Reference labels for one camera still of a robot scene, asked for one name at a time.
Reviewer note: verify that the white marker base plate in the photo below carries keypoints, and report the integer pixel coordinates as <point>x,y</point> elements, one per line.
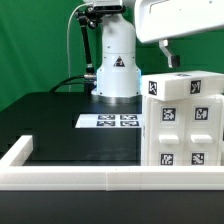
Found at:
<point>109,121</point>

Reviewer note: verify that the white cabinet top block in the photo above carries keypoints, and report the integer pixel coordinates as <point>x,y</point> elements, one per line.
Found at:
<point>182,85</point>

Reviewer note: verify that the black camera on mount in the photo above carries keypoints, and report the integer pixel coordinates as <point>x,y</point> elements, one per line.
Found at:
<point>106,6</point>

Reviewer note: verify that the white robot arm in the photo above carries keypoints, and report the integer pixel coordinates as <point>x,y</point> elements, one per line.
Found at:
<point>126,22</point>

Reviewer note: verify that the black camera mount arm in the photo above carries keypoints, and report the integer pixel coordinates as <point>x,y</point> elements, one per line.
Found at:
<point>87,20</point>

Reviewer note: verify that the white U-shaped border frame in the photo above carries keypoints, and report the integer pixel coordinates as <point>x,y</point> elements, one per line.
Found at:
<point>16,175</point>

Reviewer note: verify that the white cabinet body box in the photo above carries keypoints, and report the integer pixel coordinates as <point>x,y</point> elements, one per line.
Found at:
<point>146,113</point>

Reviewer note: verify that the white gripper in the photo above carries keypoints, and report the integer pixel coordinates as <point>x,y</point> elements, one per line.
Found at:
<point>163,19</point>

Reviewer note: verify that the white cabinet door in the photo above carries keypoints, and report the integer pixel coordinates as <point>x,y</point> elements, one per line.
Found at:
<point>203,131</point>
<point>166,133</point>

